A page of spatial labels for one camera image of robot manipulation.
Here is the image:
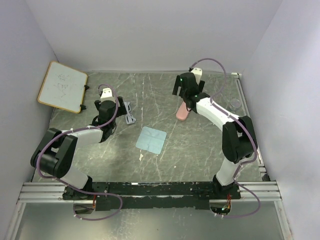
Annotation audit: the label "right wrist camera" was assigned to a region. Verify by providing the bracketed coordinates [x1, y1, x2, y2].
[189, 67, 203, 84]

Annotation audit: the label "aluminium rail frame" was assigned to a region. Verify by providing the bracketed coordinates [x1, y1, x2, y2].
[7, 73, 293, 240]

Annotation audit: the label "pink glasses case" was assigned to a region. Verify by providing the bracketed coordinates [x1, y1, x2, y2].
[175, 101, 191, 121]

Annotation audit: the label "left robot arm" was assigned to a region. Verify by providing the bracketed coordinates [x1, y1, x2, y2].
[30, 96, 127, 200]

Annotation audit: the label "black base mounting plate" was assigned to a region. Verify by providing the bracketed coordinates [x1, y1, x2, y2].
[61, 181, 243, 212]

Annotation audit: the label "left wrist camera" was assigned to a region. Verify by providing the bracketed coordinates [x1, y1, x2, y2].
[100, 87, 116, 103]

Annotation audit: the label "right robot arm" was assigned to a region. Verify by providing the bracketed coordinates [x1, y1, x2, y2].
[172, 69, 258, 199]

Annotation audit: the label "clear plastic cup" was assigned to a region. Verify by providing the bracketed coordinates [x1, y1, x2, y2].
[229, 98, 242, 111]

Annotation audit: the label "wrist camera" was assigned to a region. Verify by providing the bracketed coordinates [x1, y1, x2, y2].
[189, 67, 203, 84]
[100, 87, 116, 103]

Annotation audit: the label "small whiteboard orange frame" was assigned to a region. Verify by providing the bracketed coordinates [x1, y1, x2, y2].
[37, 61, 88, 114]

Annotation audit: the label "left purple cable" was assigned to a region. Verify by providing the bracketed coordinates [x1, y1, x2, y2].
[36, 84, 124, 221]

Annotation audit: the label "white sunglasses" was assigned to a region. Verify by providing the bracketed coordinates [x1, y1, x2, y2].
[123, 101, 136, 125]

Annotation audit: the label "light blue cleaning cloth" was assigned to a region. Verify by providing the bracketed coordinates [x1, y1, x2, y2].
[135, 126, 167, 155]

